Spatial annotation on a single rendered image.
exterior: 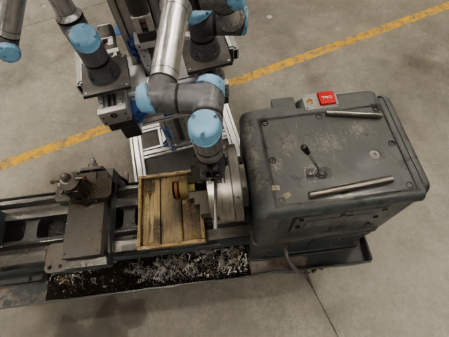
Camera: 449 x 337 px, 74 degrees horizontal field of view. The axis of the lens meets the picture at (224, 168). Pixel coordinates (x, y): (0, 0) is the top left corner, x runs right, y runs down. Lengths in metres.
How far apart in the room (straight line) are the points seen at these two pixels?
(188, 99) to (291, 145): 0.49
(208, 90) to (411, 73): 2.86
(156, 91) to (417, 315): 2.14
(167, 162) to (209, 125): 1.67
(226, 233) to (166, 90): 0.79
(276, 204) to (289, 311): 1.30
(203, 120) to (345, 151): 0.61
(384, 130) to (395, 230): 1.38
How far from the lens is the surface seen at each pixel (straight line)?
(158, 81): 0.78
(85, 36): 1.44
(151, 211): 1.43
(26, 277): 2.00
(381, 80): 3.26
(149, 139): 2.47
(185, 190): 1.18
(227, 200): 1.06
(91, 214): 1.44
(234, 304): 2.18
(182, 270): 1.64
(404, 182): 1.15
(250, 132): 1.12
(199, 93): 0.73
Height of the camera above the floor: 2.18
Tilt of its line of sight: 62 degrees down
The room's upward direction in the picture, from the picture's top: 7 degrees counter-clockwise
